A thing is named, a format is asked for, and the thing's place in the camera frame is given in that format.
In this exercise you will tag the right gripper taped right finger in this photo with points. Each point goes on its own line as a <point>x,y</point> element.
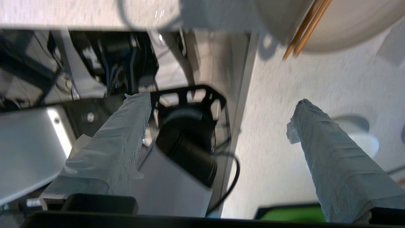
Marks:
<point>338,164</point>

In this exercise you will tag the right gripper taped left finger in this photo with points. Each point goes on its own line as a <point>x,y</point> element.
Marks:
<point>120,142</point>

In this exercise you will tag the yellow plastic cup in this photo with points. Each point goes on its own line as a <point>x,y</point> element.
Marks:
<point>291,214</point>

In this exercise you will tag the grey robot base panel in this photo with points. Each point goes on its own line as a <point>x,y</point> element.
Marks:
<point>28,148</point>

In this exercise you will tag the small white round cup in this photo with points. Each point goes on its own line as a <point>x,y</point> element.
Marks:
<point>367,144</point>

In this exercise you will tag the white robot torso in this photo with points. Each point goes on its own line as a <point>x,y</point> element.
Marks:
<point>171,196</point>

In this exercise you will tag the white round plate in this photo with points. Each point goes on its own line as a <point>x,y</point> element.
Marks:
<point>354,28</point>

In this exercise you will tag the brown wooden chopstick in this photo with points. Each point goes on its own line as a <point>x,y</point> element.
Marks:
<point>311,30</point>
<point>301,30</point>

